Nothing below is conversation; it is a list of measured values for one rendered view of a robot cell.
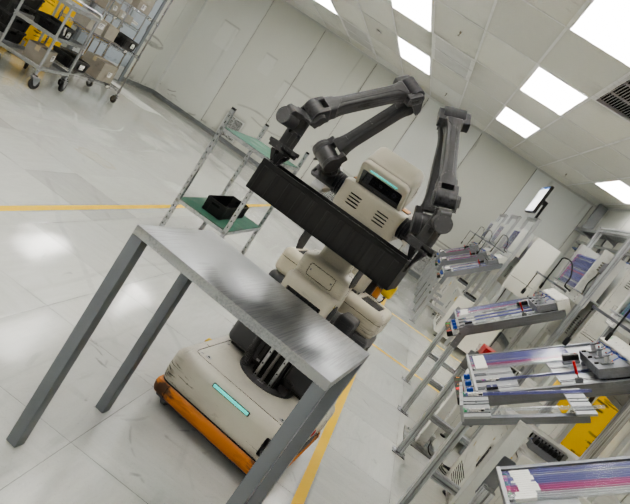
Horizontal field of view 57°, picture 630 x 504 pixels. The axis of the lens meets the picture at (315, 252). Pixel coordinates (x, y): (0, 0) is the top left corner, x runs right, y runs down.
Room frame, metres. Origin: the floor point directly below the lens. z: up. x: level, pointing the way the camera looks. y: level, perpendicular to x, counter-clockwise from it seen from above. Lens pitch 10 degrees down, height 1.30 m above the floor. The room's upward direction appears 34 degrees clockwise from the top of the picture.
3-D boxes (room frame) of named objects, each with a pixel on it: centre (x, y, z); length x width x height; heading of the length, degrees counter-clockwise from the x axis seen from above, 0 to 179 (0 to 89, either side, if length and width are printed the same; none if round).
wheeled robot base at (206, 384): (2.46, -0.14, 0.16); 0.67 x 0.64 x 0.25; 165
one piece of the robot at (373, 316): (2.55, -0.16, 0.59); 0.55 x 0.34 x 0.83; 75
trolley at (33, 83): (6.26, 3.65, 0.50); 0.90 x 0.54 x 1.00; 8
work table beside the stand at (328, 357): (1.71, 0.06, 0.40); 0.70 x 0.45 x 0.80; 75
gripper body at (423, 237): (1.84, -0.26, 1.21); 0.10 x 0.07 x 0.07; 75
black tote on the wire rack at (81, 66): (7.20, 3.85, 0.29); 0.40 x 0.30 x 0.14; 174
